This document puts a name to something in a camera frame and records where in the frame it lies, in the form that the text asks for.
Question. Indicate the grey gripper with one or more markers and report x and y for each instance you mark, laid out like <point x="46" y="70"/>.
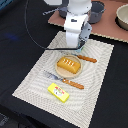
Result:
<point x="84" y="36"/>

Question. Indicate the golden bread loaf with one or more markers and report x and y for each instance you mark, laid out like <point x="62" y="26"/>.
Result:
<point x="68" y="65"/>

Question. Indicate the yellow butter box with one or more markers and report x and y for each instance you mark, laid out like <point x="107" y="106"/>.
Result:
<point x="58" y="92"/>

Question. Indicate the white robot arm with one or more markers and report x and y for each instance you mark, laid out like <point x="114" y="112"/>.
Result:
<point x="76" y="23"/>

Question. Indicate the pink serving board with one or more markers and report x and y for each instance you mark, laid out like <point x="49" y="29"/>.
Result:
<point x="107" y="26"/>

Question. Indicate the dark grey cooking pot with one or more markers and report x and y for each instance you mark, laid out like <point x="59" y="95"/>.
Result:
<point x="96" y="12"/>

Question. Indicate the cream bowl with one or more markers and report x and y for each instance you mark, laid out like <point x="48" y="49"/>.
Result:
<point x="122" y="14"/>

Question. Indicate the round wooden plate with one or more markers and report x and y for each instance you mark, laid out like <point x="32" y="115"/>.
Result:
<point x="66" y="74"/>

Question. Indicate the beige woven placemat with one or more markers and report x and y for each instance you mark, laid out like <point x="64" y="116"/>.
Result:
<point x="78" y="109"/>

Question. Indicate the grey saucepan with handle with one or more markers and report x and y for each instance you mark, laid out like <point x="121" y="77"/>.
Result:
<point x="62" y="11"/>

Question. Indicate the knife with wooden handle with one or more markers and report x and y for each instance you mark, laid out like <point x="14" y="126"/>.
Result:
<point x="81" y="57"/>

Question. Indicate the fork with wooden handle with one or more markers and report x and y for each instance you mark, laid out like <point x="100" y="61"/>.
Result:
<point x="52" y="76"/>

